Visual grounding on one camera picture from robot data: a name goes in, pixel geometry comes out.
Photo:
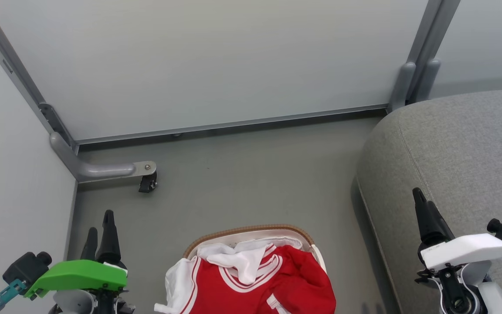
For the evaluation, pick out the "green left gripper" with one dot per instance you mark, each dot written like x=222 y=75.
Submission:
x=76 y=274

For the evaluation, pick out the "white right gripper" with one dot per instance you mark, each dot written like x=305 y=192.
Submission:
x=469 y=250

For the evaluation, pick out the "red and white jacket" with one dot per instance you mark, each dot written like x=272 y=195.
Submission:
x=277 y=283

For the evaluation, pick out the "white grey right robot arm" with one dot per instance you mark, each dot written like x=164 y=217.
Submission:
x=464 y=292

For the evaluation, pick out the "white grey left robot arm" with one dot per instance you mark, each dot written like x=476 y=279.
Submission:
x=81 y=303

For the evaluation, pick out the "grey fabric sofa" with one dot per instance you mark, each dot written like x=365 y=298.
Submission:
x=451 y=152

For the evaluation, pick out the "grey metal partition foot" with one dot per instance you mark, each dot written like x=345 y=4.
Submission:
x=98 y=169

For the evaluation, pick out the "black caster wheel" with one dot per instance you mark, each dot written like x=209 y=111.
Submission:
x=147 y=183

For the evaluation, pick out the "white basket with brown rim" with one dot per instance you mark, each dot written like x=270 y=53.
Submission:
x=251 y=232

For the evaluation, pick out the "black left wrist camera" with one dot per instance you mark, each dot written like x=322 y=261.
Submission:
x=24 y=268

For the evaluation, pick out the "grey double partition post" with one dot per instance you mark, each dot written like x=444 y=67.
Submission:
x=412 y=74

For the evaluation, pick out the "grey partition bottom rail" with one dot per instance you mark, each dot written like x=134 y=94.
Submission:
x=233 y=124

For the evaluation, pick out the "grey slanted partition post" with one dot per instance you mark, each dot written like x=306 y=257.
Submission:
x=11 y=65

